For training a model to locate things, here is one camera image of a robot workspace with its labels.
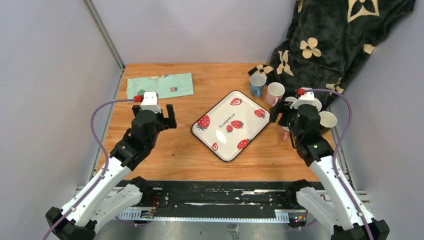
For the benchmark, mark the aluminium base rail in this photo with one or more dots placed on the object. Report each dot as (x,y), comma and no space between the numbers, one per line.
(138,216)

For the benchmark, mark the aluminium frame post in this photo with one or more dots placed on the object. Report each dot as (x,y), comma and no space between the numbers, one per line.
(97,20)

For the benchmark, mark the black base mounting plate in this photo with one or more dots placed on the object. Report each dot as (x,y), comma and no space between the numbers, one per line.
(220,200)

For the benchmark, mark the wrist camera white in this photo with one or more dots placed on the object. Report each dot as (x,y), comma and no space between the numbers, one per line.
(151,102)
(304,95)

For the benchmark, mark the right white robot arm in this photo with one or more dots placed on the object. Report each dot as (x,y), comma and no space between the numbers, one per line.
(331,172)

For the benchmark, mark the black floral plush blanket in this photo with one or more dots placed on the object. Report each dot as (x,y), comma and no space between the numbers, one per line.
(328,42)

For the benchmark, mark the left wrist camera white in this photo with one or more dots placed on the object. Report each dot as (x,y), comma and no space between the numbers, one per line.
(151,102)

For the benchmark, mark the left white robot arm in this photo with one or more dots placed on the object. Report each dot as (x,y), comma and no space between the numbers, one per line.
(106,179)

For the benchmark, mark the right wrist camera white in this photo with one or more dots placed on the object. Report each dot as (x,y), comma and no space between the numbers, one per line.
(304,95)

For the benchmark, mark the light pink faceted mug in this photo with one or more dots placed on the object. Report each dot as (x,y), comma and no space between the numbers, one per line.
(275,91)

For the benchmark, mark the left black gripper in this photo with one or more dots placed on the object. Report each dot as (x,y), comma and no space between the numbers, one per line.
(162,120)

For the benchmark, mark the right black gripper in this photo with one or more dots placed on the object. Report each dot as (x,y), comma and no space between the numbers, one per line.
(281,107)

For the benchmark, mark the grey-blue small mug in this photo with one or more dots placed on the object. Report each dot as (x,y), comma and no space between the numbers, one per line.
(291,99)

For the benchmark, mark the yellow-green faceted mug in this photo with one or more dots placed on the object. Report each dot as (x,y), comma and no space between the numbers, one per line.
(317,104)

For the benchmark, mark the dusty pink faceted mug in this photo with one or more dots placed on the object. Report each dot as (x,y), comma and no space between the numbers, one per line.
(283,132)

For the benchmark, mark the black glossy mug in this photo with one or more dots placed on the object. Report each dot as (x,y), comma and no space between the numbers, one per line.
(327,121)

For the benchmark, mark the mint green printed cloth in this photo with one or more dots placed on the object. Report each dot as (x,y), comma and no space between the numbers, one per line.
(166,86)

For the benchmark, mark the strawberry print white tray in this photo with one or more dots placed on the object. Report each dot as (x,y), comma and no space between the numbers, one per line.
(230,125)

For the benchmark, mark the blue dotted mug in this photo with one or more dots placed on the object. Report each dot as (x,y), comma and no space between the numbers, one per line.
(257,82)

